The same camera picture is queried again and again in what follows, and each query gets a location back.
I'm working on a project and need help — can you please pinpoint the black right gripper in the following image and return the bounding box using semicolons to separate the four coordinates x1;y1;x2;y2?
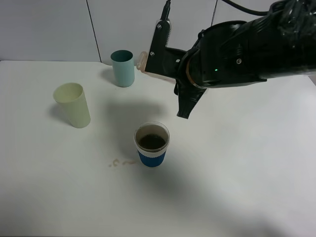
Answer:
165;46;210;119

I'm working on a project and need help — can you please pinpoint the clear plastic drink bottle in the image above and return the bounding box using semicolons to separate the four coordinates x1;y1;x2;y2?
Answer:
136;51;175;84

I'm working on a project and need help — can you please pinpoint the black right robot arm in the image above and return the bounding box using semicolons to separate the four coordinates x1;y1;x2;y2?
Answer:
175;0;316;119

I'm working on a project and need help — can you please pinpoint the blue sleeved clear cup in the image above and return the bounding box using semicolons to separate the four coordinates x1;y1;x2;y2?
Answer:
134;121;170;168

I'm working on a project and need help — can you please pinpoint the teal plastic cup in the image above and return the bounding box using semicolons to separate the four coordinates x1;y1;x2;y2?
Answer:
111;50;135;87

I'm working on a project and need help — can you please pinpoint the pale yellow plastic cup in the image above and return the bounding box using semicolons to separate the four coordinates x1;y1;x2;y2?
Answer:
53;82;91;128

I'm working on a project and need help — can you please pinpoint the brown spill stain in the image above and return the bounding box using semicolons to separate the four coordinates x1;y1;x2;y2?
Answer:
108;159;136;167

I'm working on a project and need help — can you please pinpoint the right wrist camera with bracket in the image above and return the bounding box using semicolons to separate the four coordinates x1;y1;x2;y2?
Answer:
145;19;186;79

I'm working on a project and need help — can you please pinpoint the black right camera cable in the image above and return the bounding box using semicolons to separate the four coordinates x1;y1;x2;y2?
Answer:
160;0;270;21

